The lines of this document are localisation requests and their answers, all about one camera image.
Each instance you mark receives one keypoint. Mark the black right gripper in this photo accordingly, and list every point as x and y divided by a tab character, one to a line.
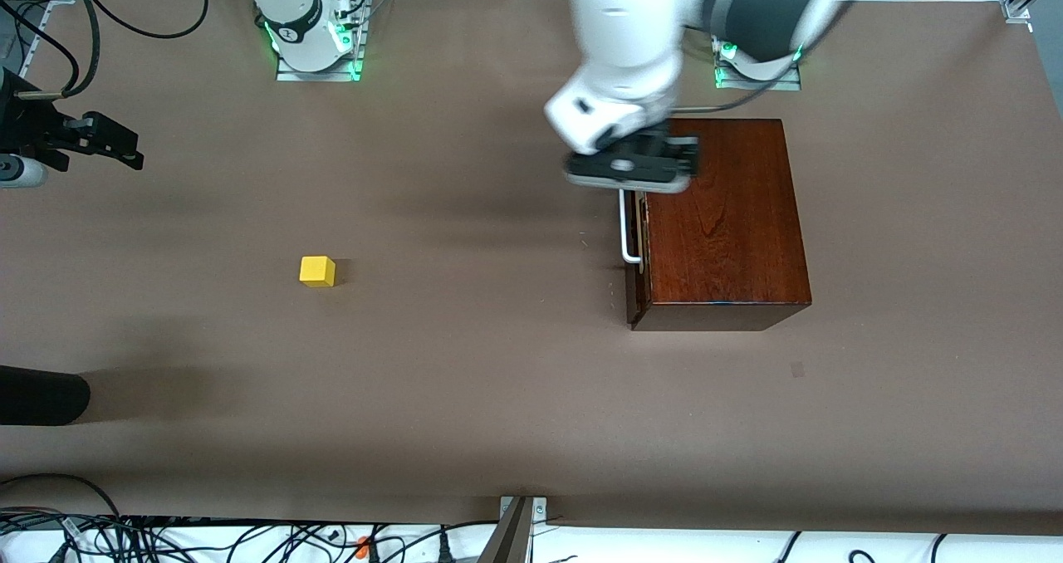
31	125

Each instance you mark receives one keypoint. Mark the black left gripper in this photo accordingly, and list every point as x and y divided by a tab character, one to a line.
662	144

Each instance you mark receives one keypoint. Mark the light wooden drawer box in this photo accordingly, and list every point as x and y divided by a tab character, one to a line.
624	231

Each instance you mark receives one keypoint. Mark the yellow wooden block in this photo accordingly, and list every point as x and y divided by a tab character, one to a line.
315	271

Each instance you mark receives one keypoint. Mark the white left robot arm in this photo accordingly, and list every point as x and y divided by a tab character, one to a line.
631	48

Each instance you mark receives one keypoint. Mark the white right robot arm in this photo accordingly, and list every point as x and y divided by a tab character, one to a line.
291	23

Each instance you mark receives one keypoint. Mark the dark brown wooden cabinet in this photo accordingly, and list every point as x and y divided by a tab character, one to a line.
731	231

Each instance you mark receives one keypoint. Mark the black rounded object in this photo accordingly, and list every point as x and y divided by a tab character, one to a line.
41	395

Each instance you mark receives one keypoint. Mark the brown paper table cover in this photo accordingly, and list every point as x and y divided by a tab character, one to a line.
332	364

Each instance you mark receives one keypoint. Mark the silver metal mounting plate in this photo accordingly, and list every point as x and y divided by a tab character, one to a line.
540	509

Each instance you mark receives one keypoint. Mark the aluminium corner bracket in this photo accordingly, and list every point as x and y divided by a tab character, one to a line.
1017	8

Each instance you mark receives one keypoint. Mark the dark metal post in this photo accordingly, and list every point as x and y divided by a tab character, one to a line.
507	542

